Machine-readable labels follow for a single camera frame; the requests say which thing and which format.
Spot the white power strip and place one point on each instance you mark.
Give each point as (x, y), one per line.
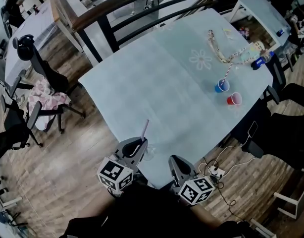
(217, 171)

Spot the red plastic cup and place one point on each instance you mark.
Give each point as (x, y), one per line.
(231, 100)

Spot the light blue flowered tablecloth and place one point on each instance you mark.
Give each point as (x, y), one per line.
(154, 83)

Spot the small clear packet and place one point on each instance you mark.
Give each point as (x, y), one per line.
(228, 33)

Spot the small white table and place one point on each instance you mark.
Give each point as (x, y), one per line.
(261, 11)

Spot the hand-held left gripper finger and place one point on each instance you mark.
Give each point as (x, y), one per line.
(142, 150)
(128, 140)

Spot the clear glass with straw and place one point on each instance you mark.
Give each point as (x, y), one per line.
(150, 154)

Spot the black office chair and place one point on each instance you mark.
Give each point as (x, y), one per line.
(278, 73)
(48, 73)
(285, 133)
(11, 128)

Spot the person's black shirt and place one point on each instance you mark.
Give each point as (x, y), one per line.
(154, 212)

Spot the colourful snack packets pile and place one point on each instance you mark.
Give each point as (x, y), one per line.
(244, 31)

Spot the white metal chair frame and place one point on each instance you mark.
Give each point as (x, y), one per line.
(285, 199)

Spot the person's right forearm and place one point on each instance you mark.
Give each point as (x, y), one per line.
(209, 216)

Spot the white smartphone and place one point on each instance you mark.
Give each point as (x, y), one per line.
(253, 129)

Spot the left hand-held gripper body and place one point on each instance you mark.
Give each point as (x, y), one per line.
(115, 173)

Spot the cream cartoon figure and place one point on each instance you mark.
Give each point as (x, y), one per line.
(258, 46)

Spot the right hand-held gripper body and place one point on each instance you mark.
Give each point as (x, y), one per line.
(195, 191)

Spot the pink checkered cloth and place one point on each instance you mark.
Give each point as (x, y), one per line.
(43, 98)

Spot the dark soda bottle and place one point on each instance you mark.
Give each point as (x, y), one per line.
(258, 63)

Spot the blue plastic bottle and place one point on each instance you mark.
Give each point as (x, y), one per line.
(281, 32)

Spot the black railing wooden handrail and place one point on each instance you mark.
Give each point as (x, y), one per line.
(92, 18)

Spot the red striped straw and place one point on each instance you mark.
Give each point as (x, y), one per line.
(227, 74)

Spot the white cloth covered table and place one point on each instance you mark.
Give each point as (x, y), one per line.
(30, 33)

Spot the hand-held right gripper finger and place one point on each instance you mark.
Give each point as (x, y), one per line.
(189, 166)
(172, 167)

